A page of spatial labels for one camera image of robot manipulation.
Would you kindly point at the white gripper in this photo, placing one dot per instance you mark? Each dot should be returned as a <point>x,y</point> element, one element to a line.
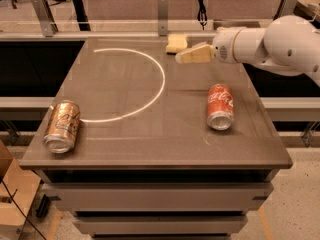
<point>223,49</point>

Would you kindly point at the yellow sponge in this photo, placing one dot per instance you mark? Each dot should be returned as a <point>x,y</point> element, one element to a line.
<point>176,43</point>

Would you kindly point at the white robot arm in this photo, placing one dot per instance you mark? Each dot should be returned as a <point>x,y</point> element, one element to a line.
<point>289,46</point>

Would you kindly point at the red coca-cola can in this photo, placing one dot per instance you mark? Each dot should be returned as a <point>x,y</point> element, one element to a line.
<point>220,111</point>

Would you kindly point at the orange gold soda can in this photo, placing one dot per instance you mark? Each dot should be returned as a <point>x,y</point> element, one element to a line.
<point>61,132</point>

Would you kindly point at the grey table with drawers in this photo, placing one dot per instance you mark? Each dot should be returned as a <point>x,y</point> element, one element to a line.
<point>146,166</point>

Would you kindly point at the cardboard box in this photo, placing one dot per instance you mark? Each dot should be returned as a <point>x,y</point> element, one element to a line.
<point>17,191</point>

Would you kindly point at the right metal rail bracket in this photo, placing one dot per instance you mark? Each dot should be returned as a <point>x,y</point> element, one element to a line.
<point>286,7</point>

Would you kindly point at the left metal rail bracket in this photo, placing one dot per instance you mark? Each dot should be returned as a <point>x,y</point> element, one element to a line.
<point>42,13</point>

